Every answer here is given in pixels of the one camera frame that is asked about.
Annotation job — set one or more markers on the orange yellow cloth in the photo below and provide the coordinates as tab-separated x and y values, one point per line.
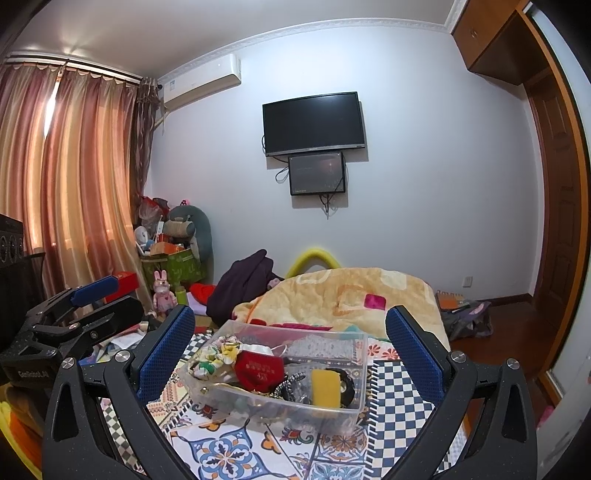
21	424

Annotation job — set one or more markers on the white air conditioner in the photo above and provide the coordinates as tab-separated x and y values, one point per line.
203	83

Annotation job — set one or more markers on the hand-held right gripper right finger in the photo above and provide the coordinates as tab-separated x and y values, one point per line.
415	357

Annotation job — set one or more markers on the red fabric pouch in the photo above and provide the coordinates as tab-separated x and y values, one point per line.
258	371

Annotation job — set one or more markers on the colourful patterned bedsheet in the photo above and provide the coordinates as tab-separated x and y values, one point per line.
231	452

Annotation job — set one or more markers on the wooden overhead cabinet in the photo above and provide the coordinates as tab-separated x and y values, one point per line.
489	32

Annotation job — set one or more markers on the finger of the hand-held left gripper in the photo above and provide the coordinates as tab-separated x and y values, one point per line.
111	319
94	289

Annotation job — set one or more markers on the grey plush pillow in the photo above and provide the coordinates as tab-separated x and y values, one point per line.
203	230

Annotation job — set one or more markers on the yellow fleece blanket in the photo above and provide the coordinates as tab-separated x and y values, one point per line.
332	295

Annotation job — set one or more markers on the pink bunny toy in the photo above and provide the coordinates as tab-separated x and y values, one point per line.
165	295

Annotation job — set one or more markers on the yellow foam noodle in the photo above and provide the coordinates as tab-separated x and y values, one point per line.
314	253

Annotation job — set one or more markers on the red plastic bag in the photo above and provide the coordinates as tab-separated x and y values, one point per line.
150	210

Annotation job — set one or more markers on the brown wooden door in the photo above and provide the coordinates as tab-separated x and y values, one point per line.
558	230

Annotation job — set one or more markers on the red cloth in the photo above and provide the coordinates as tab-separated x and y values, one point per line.
201	291

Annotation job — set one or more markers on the pile of papers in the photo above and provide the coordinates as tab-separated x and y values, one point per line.
120	341

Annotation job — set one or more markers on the black beaded lace cloth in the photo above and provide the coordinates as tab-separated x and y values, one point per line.
350	392

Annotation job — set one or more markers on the clear plastic storage box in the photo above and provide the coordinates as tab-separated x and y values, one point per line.
258	417

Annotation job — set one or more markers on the black wall television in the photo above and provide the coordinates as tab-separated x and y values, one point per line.
314	122

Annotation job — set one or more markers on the floral fabric scrunchie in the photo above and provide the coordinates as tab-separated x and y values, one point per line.
214	357

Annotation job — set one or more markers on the green bottle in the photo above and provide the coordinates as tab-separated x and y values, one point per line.
181	297

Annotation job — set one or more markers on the white lace cloth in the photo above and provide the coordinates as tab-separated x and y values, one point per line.
323	346

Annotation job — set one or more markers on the yellow sponge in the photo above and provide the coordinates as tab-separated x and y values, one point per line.
327	387

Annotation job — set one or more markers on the small black wall monitor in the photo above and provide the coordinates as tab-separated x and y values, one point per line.
316	173

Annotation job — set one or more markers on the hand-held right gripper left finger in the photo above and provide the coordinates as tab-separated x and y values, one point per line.
161	357

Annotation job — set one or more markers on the black speaker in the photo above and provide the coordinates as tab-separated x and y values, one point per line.
10	249

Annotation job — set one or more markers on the red gift box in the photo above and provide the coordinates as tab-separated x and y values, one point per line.
127	281

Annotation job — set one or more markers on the dark purple backpack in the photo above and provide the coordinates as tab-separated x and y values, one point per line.
466	318

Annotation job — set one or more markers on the pink orange curtain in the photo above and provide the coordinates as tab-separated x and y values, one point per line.
83	184

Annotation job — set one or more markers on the green cardboard box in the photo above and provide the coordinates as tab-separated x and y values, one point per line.
182	267

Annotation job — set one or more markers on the dark purple jacket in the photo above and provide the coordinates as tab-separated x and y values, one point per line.
235	290

